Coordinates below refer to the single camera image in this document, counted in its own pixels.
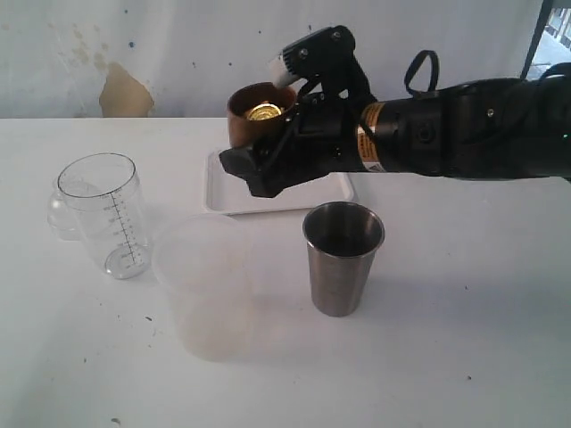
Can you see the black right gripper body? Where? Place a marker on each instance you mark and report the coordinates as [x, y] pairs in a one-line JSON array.
[[328, 134]]

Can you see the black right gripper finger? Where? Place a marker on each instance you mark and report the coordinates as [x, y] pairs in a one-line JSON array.
[[266, 177]]

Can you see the gold coin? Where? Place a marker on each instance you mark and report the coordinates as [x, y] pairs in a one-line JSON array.
[[263, 111]]

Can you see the brown wooden bowl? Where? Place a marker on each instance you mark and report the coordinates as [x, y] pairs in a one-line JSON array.
[[243, 132]]

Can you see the stainless steel cup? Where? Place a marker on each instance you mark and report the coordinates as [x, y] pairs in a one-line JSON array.
[[342, 241]]

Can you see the clear plastic shaker cup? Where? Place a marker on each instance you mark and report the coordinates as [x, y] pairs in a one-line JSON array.
[[102, 191]]

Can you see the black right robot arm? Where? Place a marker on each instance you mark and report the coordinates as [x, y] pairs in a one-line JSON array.
[[491, 129]]

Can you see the clear dome shaker lid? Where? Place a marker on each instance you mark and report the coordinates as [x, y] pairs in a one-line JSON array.
[[59, 217]]

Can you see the white rectangular tray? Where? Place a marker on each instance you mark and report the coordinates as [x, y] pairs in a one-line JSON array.
[[228, 195]]

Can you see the translucent plastic container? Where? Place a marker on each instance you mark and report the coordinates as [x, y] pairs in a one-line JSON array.
[[203, 265]]

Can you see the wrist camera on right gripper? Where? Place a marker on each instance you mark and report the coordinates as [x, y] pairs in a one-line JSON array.
[[316, 54]]

